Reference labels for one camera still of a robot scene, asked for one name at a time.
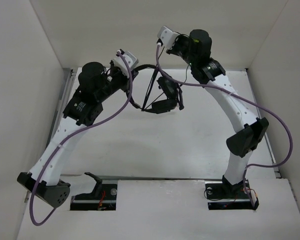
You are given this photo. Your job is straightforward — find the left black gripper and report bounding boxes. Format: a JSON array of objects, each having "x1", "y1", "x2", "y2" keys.
[{"x1": 96, "y1": 59, "x2": 139, "y2": 102}]

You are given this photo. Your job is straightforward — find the black headphones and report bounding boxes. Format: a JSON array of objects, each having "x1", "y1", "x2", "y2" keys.
[{"x1": 129, "y1": 64, "x2": 185, "y2": 114}]

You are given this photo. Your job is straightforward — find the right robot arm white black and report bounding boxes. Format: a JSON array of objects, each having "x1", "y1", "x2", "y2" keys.
[{"x1": 158, "y1": 27, "x2": 269, "y2": 197}]

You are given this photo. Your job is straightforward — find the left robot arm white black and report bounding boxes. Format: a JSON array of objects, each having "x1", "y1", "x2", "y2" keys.
[{"x1": 17, "y1": 60, "x2": 136, "y2": 210}]

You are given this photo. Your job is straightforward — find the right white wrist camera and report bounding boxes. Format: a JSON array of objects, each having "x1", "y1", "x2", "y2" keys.
[{"x1": 157, "y1": 25, "x2": 180, "y2": 50}]

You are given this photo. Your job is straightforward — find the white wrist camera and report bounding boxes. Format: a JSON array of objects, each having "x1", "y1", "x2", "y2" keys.
[
  {"x1": 112, "y1": 49, "x2": 139, "y2": 78},
  {"x1": 157, "y1": 25, "x2": 180, "y2": 50}
]

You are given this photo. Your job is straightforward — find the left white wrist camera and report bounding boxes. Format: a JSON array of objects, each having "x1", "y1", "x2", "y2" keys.
[{"x1": 112, "y1": 49, "x2": 139, "y2": 78}]

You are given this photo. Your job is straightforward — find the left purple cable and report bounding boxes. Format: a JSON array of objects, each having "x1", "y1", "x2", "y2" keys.
[{"x1": 29, "y1": 49, "x2": 134, "y2": 225}]

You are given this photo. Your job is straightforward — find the purple cable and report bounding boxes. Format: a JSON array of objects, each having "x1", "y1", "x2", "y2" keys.
[
  {"x1": 29, "y1": 49, "x2": 134, "y2": 225},
  {"x1": 155, "y1": 42, "x2": 294, "y2": 201}
]

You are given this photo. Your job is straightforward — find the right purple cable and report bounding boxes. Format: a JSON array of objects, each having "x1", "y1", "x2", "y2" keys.
[{"x1": 155, "y1": 42, "x2": 294, "y2": 201}]

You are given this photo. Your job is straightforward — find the front aluminium rail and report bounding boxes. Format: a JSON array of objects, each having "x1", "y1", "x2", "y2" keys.
[{"x1": 98, "y1": 175, "x2": 222, "y2": 181}]

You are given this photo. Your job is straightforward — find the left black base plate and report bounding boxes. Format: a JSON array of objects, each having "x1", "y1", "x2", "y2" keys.
[{"x1": 70, "y1": 172, "x2": 118, "y2": 211}]

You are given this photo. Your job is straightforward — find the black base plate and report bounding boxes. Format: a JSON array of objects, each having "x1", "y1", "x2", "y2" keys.
[
  {"x1": 203, "y1": 181, "x2": 260, "y2": 211},
  {"x1": 70, "y1": 172, "x2": 118, "y2": 211}
]

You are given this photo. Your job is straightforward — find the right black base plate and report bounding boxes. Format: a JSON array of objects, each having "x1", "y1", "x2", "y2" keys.
[{"x1": 203, "y1": 181, "x2": 260, "y2": 211}]

